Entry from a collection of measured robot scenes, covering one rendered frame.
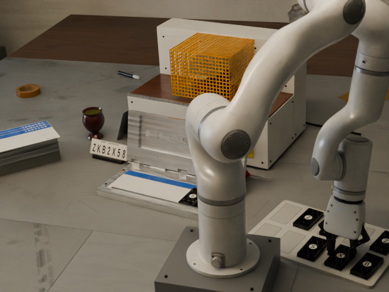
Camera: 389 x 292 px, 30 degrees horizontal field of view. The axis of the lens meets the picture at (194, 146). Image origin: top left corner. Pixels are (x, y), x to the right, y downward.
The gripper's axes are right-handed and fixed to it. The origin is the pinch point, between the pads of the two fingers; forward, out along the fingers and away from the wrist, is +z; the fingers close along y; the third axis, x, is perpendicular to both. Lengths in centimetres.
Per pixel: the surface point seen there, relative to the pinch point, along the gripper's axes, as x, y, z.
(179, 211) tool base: -4, -52, 2
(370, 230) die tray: 16.9, 1.2, -0.9
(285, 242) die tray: -0.4, -16.6, 2.7
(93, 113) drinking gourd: 22, -112, -12
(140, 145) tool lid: 11, -80, -9
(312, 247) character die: -0.2, -8.2, 1.5
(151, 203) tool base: -5, -62, 2
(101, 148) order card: 13, -99, -3
